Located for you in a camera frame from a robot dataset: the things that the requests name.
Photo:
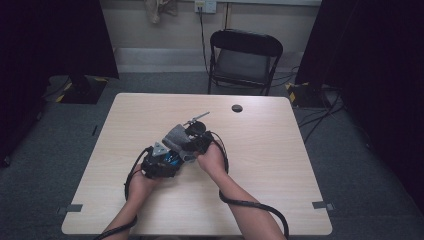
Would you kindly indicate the person's right hand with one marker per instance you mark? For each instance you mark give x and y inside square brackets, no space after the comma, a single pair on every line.
[215,163]

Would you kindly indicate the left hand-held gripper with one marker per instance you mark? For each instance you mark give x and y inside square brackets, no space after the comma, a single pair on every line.
[155,165]

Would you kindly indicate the beige hanging cloth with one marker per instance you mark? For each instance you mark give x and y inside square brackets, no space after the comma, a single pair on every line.
[160,10]

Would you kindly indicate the grey tape strip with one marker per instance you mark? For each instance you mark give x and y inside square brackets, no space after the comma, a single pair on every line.
[321,205]
[71,208]

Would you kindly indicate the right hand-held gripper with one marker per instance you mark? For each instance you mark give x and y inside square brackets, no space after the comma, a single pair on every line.
[199,140]

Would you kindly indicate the black curtain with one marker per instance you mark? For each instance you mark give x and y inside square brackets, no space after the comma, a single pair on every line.
[40,60]
[376,83]

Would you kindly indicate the blue toy car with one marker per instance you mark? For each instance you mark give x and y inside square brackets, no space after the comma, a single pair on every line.
[172,159]

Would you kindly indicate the person's left hand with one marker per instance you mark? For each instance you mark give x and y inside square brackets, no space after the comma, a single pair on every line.
[140,186]

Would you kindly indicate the white wall socket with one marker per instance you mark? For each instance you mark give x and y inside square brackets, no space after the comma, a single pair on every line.
[206,5]

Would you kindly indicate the grey towel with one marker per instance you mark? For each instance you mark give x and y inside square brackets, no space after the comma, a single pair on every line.
[175,136]

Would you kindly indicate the black stand base yellow tape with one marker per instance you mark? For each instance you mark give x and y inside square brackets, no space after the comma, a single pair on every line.
[83,91]
[305,95]

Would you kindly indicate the black folding chair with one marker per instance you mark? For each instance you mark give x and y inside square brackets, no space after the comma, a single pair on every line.
[245,63]

